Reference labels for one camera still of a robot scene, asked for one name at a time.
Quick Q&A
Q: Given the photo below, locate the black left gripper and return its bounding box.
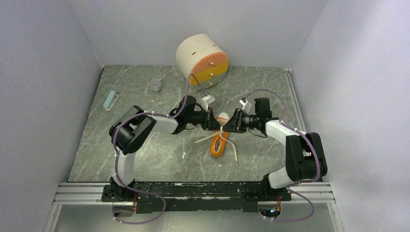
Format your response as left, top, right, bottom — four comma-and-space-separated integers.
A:
186, 107, 221, 131

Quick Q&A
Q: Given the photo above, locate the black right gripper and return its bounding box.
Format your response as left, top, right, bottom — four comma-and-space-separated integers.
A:
221, 108, 259, 133

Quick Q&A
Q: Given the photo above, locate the white shoelace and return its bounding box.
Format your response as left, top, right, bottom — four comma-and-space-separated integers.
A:
194, 112, 238, 163

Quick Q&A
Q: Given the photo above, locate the orange canvas sneaker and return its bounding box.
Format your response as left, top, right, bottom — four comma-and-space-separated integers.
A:
210, 112, 230, 158

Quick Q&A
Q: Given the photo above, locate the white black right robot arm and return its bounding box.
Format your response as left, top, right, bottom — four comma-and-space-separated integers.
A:
222, 98, 328, 200

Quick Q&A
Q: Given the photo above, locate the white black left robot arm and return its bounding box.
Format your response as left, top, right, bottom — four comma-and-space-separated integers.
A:
109, 95, 220, 201

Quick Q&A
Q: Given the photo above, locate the small clear round jar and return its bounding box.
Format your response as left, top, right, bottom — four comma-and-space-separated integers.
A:
149, 79, 162, 93

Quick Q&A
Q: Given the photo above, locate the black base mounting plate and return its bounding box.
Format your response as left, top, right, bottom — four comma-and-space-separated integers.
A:
101, 180, 292, 214

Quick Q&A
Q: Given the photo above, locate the round cream drawer cabinet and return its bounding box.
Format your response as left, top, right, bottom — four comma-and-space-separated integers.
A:
176, 34, 229, 90

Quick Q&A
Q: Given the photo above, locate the light blue eraser block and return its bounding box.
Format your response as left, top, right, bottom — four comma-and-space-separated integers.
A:
103, 90, 118, 111

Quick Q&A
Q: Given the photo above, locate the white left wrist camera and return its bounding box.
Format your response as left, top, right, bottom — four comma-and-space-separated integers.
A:
201, 95, 215, 110

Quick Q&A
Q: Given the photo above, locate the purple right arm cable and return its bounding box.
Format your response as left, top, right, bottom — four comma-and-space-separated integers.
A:
240, 89, 322, 222

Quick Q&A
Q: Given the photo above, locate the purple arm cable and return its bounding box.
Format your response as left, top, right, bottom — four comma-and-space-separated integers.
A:
112, 73, 167, 225
240, 89, 322, 222

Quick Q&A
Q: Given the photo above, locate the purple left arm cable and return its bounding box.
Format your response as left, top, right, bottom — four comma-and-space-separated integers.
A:
112, 73, 167, 225

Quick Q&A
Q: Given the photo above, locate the aluminium rail frame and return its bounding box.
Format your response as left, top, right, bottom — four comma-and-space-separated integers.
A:
43, 68, 345, 232

